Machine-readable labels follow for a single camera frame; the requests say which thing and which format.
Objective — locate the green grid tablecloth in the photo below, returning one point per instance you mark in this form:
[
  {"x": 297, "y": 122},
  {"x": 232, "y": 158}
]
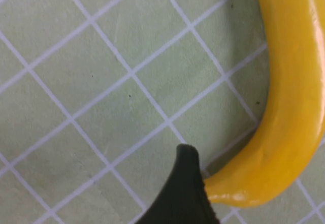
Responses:
[{"x": 101, "y": 81}]

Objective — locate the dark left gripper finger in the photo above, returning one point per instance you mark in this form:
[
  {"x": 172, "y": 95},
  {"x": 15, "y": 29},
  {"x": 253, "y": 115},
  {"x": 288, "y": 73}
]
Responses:
[{"x": 185, "y": 193}]

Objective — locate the yellow banana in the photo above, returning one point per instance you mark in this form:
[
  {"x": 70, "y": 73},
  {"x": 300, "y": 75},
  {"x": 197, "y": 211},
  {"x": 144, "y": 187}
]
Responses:
[{"x": 292, "y": 107}]

